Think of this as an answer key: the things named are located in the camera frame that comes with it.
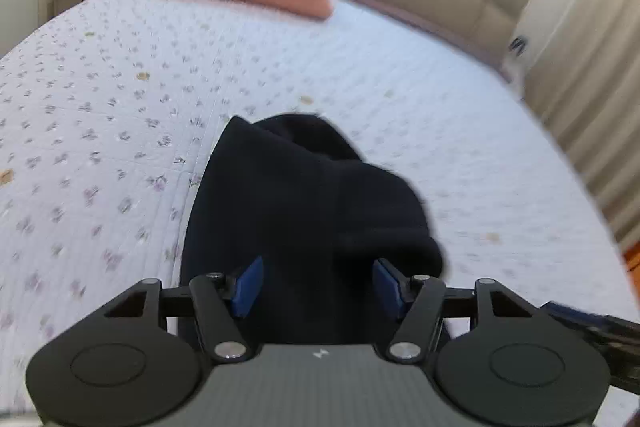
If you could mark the beige curtain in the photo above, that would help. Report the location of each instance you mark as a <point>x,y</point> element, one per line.
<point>590,72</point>

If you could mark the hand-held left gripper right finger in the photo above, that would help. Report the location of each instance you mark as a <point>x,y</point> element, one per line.
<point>387,289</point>

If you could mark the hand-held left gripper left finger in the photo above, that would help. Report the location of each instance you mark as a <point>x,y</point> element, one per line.
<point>247,288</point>

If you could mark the floral quilted bed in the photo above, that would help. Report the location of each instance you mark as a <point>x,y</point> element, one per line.
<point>125,132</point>

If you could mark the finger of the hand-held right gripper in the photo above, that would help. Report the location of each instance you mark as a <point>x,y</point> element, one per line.
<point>575,314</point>

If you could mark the dark navy garment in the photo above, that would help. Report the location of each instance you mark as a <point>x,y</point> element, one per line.
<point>300,207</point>

